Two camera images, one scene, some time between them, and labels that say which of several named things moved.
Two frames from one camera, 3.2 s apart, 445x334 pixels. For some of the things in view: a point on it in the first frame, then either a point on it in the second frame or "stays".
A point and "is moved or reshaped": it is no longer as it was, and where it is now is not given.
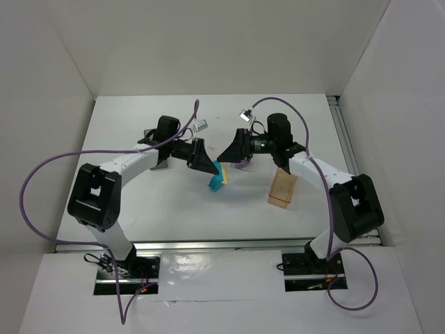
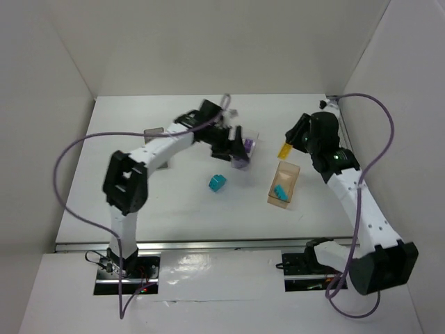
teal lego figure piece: (215, 184) stays
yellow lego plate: (224, 172) is moved or reshaped
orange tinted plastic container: (282, 188) stays
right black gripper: (245, 145) -> (299, 130)
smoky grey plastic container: (163, 164) stays
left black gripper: (196, 154) -> (224, 143)
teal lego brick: (219, 166) -> (280, 192)
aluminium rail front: (195, 245) stays
